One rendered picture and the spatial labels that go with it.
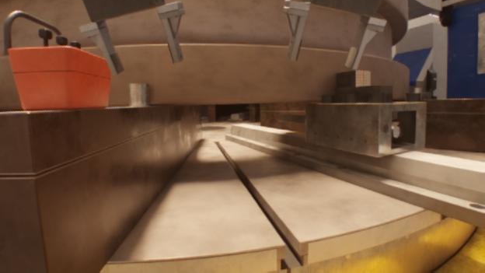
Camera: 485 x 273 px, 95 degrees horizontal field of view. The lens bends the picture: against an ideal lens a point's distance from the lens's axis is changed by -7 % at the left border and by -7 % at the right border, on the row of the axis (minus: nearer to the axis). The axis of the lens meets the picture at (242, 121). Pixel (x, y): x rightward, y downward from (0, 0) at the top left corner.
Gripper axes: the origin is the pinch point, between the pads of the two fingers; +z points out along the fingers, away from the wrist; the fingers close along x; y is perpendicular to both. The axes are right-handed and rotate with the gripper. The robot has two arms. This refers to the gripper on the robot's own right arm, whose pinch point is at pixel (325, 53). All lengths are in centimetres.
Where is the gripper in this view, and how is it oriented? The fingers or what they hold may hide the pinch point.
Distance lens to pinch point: 51.7
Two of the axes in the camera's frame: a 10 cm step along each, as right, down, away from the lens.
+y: 1.3, 4.7, -8.7
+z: -1.6, 8.8, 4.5
